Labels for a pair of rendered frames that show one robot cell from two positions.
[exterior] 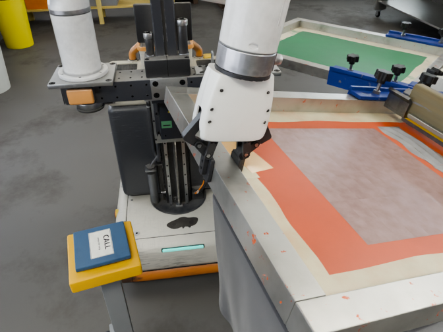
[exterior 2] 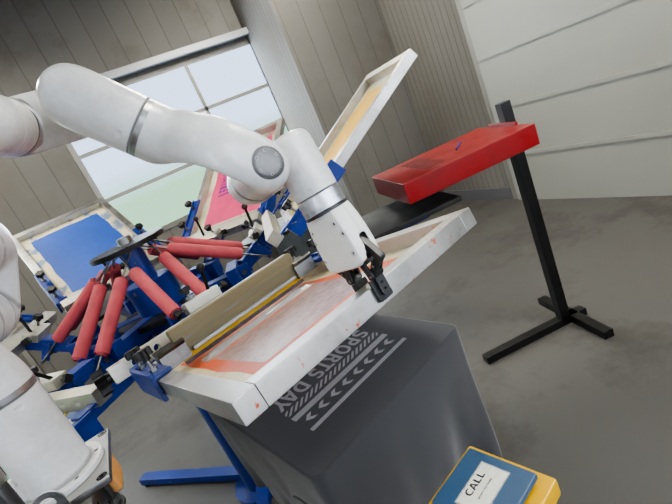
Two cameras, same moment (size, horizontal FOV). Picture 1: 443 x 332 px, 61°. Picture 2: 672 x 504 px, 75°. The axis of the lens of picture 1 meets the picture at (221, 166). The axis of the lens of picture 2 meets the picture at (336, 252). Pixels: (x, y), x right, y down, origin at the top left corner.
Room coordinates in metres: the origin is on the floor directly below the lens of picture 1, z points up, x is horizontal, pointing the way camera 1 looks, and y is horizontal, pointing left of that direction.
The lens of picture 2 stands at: (0.67, 0.64, 1.47)
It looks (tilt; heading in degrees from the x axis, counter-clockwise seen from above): 17 degrees down; 255
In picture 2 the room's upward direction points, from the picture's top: 24 degrees counter-clockwise
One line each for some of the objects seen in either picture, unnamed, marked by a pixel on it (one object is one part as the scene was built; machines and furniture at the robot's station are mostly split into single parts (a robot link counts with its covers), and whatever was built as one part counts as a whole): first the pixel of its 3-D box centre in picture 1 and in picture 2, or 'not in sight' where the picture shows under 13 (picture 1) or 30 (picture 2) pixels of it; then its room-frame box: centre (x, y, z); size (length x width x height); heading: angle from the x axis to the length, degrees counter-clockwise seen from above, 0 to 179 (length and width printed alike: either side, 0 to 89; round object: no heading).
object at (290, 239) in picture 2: not in sight; (296, 245); (-0.19, -4.06, 0.30); 0.48 x 0.48 x 0.61
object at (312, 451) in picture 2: not in sight; (322, 367); (0.57, -0.28, 0.95); 0.48 x 0.44 x 0.01; 110
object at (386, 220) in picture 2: not in sight; (313, 260); (0.29, -1.21, 0.91); 1.34 x 0.41 x 0.08; 170
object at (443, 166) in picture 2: not in sight; (448, 161); (-0.45, -1.08, 1.06); 0.61 x 0.46 x 0.12; 170
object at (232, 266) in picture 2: not in sight; (166, 310); (0.95, -1.33, 0.99); 0.82 x 0.79 x 0.12; 110
